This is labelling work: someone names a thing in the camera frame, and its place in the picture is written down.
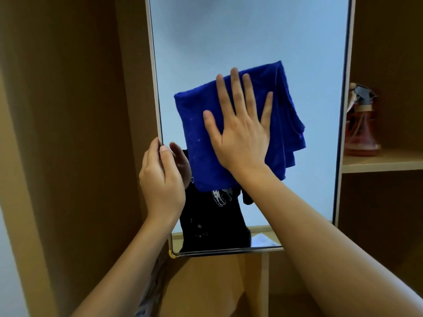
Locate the tall framed mirror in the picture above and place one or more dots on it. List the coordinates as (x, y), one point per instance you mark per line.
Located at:
(214, 36)

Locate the person's left forearm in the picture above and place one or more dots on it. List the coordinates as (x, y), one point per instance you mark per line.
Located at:
(129, 274)

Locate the orange spray bottle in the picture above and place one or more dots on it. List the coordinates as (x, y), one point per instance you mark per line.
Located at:
(362, 128)

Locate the person's left hand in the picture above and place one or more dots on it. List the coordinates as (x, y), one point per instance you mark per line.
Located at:
(162, 188)

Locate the person's right forearm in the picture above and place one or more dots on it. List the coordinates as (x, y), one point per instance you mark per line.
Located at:
(337, 247)

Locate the person's right hand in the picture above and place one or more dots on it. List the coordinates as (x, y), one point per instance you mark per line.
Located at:
(244, 141)

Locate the wooden wardrobe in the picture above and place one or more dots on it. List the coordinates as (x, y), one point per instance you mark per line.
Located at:
(66, 145)

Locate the blue cloth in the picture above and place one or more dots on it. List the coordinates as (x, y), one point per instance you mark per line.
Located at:
(195, 128)

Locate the grey dotted slipper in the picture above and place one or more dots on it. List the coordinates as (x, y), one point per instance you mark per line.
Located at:
(152, 290)

